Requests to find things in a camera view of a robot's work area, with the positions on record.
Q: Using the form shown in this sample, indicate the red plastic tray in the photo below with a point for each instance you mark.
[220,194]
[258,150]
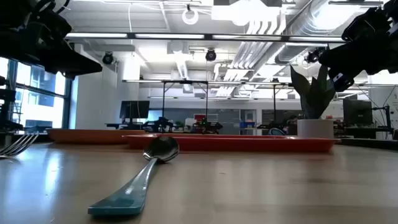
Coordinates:
[233,144]

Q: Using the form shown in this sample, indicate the black background workstation frame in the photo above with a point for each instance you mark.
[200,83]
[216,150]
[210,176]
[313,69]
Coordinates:
[163,102]

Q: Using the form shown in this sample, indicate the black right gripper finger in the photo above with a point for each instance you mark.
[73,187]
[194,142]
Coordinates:
[337,59]
[342,81]

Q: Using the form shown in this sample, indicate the pink round plate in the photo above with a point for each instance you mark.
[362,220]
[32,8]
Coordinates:
[90,136]

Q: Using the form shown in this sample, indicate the black round ceiling camera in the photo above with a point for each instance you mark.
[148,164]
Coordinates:
[108,58]
[211,55]
[312,56]

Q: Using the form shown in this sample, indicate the white plant pot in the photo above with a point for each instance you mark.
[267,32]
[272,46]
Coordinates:
[315,128]

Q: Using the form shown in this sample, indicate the green leafy plant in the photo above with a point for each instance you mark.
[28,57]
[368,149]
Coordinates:
[314,96]

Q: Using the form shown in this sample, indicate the black computer monitor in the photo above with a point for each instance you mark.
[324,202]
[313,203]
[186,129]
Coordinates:
[357,112]
[134,109]

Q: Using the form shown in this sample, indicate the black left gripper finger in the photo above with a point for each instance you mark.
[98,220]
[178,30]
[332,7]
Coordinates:
[71,65]

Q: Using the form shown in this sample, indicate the black overhead light bar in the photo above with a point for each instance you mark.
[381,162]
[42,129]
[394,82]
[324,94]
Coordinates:
[208,37]

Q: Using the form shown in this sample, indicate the silver ventilation duct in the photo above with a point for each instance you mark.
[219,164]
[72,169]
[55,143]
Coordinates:
[298,28]

